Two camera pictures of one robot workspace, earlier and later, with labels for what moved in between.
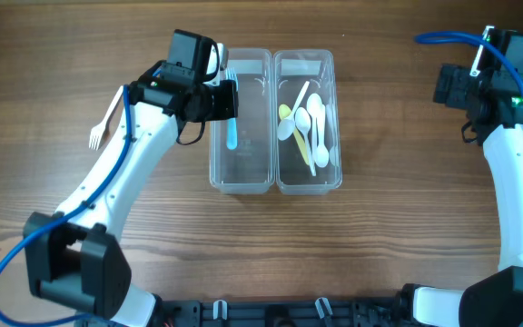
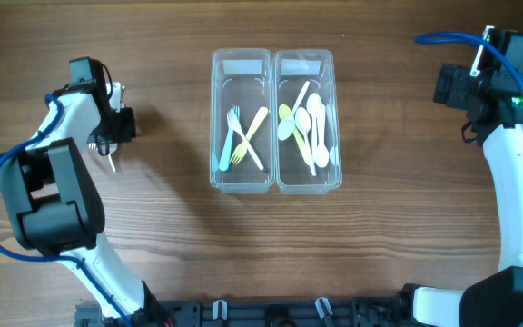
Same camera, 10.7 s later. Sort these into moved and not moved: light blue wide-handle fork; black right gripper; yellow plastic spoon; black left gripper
Moved: black left gripper; light blue wide-handle fork
Not moved: black right gripper; yellow plastic spoon
